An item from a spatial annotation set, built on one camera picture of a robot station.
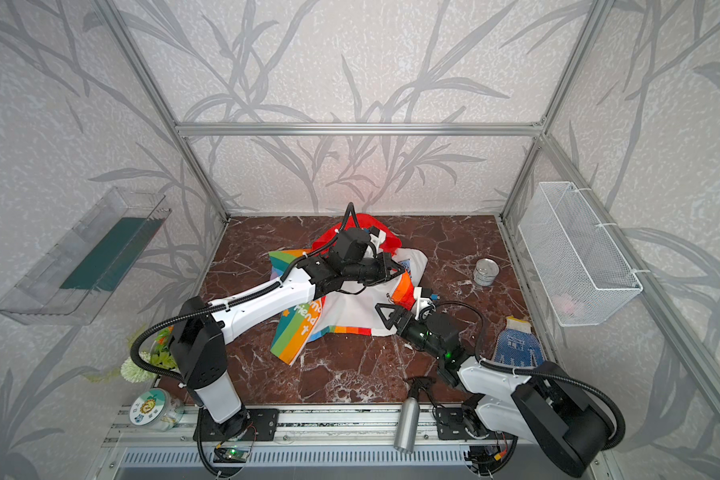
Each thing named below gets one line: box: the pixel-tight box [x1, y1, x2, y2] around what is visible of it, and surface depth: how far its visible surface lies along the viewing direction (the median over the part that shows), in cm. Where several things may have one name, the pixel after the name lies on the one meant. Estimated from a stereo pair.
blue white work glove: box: [494, 316, 544, 367], surface depth 88 cm
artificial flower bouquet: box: [120, 325, 177, 384], surface depth 67 cm
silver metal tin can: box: [473, 258, 500, 287], surface depth 100 cm
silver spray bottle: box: [393, 376, 436, 455], surface depth 74 cm
